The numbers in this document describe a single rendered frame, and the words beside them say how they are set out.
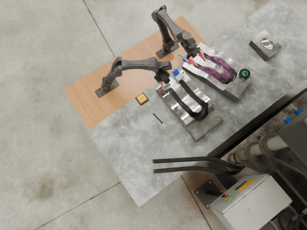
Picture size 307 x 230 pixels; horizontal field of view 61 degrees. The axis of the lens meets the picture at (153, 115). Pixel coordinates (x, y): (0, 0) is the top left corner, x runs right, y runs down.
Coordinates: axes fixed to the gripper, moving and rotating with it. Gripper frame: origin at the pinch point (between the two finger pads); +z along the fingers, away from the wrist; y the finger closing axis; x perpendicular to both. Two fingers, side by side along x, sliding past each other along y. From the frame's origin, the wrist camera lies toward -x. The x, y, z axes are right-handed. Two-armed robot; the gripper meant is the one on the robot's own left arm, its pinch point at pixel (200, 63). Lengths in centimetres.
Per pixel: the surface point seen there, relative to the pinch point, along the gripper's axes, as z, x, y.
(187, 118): 22.8, 25.1, -23.7
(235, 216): 79, -31, -44
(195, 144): 41, 38, -28
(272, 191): 81, -31, -23
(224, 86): 17.6, 31.5, 15.7
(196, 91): 8.2, 30.6, -4.4
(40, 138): -63, 122, -151
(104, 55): -108, 123, -40
